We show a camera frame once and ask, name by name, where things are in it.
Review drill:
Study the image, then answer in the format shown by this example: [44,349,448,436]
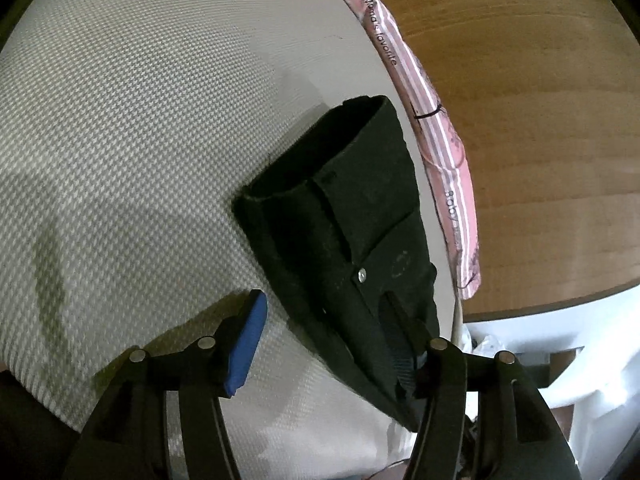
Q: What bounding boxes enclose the white spotted duvet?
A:
[461,325,507,362]

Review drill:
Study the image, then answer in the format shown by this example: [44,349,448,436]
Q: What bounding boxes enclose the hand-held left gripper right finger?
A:
[380,291,583,480]

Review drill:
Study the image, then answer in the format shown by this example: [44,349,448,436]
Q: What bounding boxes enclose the beige woven bed mat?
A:
[0,0,461,471]

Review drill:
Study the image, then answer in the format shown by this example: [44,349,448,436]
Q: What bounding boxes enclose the black pants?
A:
[232,95,441,433]

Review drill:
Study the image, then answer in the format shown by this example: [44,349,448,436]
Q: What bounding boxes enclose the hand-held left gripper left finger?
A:
[62,289,268,480]

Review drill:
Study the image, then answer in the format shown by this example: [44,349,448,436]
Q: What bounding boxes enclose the wooden headboard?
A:
[350,0,640,323]

